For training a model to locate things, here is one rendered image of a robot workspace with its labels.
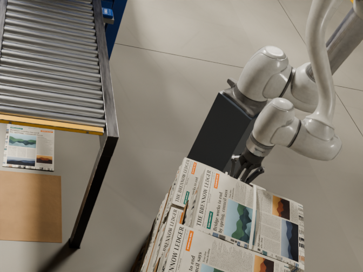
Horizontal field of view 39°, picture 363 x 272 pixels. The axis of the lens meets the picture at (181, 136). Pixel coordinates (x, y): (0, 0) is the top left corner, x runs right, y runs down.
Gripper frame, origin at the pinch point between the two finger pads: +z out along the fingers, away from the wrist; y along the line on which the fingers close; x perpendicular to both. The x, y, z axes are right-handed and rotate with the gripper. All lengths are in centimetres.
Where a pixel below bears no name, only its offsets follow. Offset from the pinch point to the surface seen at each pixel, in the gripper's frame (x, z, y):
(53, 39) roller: 72, 17, -97
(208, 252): -43.1, -10.7, -8.1
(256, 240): -31.1, -10.0, 6.6
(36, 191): 47, 96, -81
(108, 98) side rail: 43, 16, -59
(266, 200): -11.6, -10.0, 8.9
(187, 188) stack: 4.2, 13.2, -14.7
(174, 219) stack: -13.7, 13.1, -16.5
